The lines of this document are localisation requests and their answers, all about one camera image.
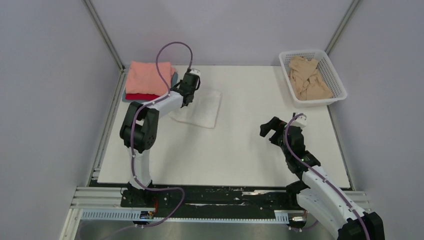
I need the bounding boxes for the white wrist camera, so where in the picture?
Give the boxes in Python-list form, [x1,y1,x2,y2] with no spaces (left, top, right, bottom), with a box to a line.
[187,68,201,77]
[291,115,307,129]

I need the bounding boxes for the corner frame post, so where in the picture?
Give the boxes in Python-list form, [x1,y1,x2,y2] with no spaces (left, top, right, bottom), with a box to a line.
[324,0,362,55]
[82,0,125,71]

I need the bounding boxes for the white slotted cable duct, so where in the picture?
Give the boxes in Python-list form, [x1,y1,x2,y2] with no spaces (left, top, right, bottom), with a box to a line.
[81,208,289,224]

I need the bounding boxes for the right corner frame post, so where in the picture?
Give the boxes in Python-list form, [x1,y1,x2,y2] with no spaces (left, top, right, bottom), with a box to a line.
[324,0,362,55]

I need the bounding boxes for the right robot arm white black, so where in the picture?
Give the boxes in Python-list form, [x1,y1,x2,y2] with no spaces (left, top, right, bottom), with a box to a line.
[259,113,385,240]

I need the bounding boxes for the folded red t shirt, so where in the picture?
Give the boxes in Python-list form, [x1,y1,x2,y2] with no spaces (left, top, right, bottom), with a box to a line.
[123,93,160,102]

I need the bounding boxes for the beige t shirt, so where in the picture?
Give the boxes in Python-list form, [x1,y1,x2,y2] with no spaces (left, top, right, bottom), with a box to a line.
[288,55,334,101]

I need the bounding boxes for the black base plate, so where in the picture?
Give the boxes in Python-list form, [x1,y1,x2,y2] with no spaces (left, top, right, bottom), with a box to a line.
[88,180,319,220]

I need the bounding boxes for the aluminium frame rail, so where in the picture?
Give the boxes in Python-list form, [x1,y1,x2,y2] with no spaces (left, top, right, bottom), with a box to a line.
[59,187,379,240]

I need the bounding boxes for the left corner frame post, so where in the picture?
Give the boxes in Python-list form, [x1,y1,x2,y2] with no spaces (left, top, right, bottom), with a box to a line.
[82,0,125,71]

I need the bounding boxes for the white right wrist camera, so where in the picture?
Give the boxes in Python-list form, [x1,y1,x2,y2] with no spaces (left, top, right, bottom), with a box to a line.
[291,115,307,129]

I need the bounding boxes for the white t shirt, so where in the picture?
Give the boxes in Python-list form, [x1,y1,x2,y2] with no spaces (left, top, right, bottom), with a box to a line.
[169,88,222,129]

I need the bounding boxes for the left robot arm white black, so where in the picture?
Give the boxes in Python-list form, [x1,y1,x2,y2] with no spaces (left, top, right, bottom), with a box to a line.
[119,68,201,207]

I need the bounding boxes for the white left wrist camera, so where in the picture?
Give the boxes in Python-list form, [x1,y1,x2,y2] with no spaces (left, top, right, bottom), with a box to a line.
[187,68,201,77]

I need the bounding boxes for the white plastic basket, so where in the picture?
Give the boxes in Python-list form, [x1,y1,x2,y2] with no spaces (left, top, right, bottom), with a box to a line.
[278,49,348,109]

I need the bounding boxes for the folded pink t shirt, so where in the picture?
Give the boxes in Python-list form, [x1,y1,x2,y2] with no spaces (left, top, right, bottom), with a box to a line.
[125,61,176,96]

